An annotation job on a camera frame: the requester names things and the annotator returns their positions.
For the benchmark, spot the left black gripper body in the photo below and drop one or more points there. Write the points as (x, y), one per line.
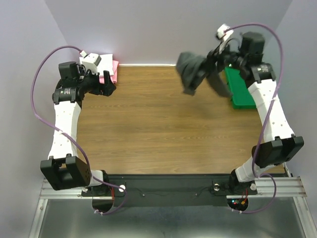
(92, 85)

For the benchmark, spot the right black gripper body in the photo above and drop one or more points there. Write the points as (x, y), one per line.
(226, 57)

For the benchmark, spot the dark grey t-shirt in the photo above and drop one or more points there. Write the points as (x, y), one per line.
(193, 69)

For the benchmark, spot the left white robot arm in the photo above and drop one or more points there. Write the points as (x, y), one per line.
(63, 169)

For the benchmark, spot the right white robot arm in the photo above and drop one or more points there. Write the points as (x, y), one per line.
(277, 142)

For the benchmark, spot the pink folded t-shirt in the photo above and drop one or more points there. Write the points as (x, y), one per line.
(113, 73)

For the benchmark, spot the white folded t-shirt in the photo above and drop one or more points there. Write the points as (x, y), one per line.
(105, 64)

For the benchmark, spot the green plastic tray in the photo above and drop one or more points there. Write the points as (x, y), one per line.
(241, 98)

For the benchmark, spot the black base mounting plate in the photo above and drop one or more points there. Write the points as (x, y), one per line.
(176, 190)

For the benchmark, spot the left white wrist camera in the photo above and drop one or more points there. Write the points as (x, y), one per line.
(90, 61)

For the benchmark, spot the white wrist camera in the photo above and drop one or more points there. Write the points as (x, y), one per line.
(223, 34)
(90, 61)

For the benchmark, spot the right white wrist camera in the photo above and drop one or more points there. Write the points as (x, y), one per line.
(223, 34)

